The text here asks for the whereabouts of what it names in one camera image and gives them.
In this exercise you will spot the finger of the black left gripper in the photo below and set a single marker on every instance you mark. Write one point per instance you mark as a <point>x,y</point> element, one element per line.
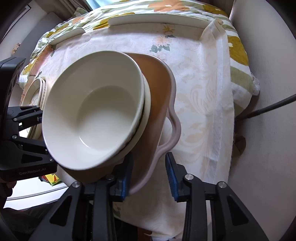
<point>19,118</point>

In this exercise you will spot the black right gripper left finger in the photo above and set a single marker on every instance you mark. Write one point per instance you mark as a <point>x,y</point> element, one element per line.
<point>85,212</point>

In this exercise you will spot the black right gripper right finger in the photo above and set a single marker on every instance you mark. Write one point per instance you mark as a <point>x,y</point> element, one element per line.
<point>212,210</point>

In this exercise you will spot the duck pattern plate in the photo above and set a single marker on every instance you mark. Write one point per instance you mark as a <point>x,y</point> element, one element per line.
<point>35,96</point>

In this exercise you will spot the small white ribbed bowl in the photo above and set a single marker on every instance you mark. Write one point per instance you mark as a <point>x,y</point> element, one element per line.
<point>93,109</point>

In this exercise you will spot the pink handled baking dish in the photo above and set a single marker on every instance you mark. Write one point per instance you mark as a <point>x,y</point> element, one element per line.
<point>148,150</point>

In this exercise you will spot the cream ceramic bowl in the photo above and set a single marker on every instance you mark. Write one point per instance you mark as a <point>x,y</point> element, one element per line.
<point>140,128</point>

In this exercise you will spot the person's left hand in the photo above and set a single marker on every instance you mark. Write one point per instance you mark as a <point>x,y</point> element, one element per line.
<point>9,184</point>

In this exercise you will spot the grey headboard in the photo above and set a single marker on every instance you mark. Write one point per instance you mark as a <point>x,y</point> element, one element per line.
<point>28,45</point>

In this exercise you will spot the floral striped quilt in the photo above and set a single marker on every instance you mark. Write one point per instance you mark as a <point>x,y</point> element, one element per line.
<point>243,83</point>

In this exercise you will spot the white tray table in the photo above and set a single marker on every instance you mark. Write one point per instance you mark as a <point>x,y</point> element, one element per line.
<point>138,19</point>

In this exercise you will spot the white floral tablecloth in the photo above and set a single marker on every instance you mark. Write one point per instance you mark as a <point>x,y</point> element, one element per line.
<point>200,62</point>

